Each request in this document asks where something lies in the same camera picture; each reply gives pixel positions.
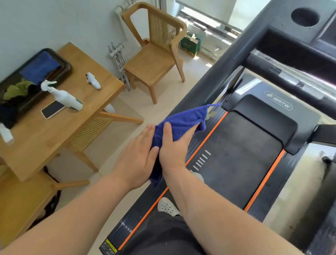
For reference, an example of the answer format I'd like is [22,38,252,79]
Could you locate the person's right hand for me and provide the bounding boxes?
[159,122,201,172]

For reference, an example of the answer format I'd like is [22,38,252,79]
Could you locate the person's left hand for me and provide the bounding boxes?
[115,124,160,189]

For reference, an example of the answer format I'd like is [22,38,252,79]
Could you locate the purple-blue cleaning cloth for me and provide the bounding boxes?
[148,102,223,187]

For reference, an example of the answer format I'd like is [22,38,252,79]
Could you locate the person's left forearm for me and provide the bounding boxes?
[0,171,153,255]

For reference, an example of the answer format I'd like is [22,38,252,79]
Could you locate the person's right forearm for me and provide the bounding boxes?
[162,165,303,255]

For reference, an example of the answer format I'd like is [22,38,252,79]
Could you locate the white perforated shoe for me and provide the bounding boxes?
[157,197,181,217]
[190,170,205,184]

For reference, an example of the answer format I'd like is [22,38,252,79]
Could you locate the black shorts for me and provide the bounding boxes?
[128,209,206,255]

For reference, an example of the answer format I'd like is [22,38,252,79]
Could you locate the black treadmill with orange stripes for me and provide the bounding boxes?
[99,0,336,255]

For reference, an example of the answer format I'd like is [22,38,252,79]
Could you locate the small white spray bottle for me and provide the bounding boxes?
[86,72,102,90]

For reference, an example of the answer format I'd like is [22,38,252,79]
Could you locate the green gift bag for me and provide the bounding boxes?
[180,32,201,58]

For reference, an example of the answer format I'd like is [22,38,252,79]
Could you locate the white radiator pipes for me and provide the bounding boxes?
[108,41,132,91]

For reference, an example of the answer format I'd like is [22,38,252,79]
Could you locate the wooden table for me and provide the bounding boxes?
[0,42,144,182]

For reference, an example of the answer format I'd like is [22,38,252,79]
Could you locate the smartphone with white case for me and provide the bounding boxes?
[41,100,66,120]

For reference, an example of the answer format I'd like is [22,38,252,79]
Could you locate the black bag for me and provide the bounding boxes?
[27,166,61,232]

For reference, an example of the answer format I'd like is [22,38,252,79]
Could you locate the metal window railing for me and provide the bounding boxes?
[175,0,246,57]

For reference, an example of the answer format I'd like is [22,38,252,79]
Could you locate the dark rectangular tray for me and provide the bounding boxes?
[0,48,72,116]

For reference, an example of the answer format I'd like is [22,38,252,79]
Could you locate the blue folded cloth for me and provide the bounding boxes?
[19,51,61,85]

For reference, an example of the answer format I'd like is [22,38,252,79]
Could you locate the white plastic bottle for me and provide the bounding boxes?
[0,123,14,144]

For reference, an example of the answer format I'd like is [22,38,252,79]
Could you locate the green crumpled cloth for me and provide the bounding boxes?
[3,78,36,100]

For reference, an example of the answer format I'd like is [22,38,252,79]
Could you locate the black crumpled cloth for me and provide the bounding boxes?
[0,99,19,129]

